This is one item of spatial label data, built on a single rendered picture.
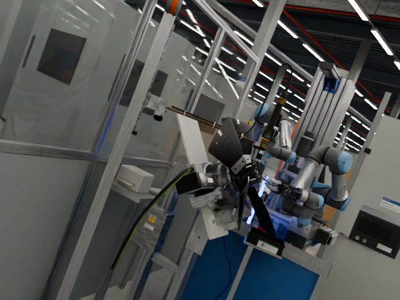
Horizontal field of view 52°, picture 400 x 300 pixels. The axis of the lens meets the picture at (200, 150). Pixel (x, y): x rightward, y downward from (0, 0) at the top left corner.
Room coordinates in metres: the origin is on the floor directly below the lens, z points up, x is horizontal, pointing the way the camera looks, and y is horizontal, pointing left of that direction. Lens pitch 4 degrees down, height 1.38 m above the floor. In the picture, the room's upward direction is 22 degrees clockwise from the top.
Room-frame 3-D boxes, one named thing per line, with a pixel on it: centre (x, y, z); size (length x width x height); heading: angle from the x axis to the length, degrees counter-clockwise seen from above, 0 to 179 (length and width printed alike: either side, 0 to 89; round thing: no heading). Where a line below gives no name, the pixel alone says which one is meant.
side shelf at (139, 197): (2.38, 0.24, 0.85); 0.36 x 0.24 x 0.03; 156
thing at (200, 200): (1.97, -0.11, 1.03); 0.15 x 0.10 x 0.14; 66
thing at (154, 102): (2.14, 0.30, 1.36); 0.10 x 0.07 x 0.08; 101
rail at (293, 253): (2.55, -0.55, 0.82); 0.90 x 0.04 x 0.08; 66
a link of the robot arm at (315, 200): (2.37, -0.71, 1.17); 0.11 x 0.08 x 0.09; 103
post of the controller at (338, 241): (2.38, -0.94, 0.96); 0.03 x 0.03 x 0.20; 66
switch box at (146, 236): (2.19, 0.08, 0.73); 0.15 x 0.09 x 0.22; 66
